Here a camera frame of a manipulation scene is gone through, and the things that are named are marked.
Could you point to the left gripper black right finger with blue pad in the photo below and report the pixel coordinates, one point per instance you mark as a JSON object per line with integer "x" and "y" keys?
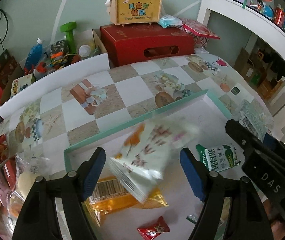
{"x": 227, "y": 204}

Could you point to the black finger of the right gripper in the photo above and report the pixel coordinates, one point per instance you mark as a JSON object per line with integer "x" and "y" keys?
{"x": 269, "y": 145}

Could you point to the green white biscuit pack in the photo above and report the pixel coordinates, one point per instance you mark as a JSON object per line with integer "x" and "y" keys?
{"x": 218, "y": 158}

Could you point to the pink snack bag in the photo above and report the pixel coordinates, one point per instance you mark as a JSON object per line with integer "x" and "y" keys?
{"x": 4, "y": 189}

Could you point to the clear bag round bun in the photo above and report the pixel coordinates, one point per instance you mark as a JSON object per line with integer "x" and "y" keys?
{"x": 27, "y": 170}

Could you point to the dark red snack pack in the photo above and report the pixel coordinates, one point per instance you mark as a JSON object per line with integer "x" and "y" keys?
{"x": 9, "y": 169}

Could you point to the yellow snack pack with barcode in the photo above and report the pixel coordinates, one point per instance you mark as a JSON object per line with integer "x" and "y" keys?
{"x": 109, "y": 196}

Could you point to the small red candy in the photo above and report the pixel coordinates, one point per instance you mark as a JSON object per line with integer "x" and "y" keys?
{"x": 154, "y": 230}

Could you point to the white snack bag orange print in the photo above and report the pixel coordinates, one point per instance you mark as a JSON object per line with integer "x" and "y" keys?
{"x": 141, "y": 162}

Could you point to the teal silver snack pack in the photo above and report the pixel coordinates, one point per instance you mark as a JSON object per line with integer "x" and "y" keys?
{"x": 254, "y": 118}

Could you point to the jelly cup pudding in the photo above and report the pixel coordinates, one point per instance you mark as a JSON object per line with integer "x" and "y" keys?
{"x": 14, "y": 206}

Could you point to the white shelf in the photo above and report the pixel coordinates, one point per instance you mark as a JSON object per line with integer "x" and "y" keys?
{"x": 257, "y": 24}

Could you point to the patterned tablecloth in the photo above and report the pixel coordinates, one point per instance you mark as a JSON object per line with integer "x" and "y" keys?
{"x": 63, "y": 124}

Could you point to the teal rimmed tray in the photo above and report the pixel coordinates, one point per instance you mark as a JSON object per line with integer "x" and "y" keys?
{"x": 144, "y": 157}

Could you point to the red patterned pouch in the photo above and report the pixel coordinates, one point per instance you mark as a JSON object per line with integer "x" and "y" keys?
{"x": 201, "y": 34}

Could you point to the small snack card box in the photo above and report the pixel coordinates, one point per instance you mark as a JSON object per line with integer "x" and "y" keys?
{"x": 21, "y": 83}

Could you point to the wet wipes pack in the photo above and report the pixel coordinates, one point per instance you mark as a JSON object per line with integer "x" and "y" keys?
{"x": 168, "y": 21}

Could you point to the large red gift box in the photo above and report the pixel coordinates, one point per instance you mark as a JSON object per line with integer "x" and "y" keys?
{"x": 134, "y": 43}

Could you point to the blue bottle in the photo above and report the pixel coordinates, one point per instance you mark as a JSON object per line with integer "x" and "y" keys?
{"x": 33, "y": 57}

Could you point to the pile of toys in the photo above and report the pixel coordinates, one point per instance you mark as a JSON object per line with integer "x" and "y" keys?
{"x": 55, "y": 58}

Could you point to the yellow children's day box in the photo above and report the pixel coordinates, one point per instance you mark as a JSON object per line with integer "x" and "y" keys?
{"x": 124, "y": 12}

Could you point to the green dumbbell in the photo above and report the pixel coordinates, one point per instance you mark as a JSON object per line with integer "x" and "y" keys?
{"x": 68, "y": 29}

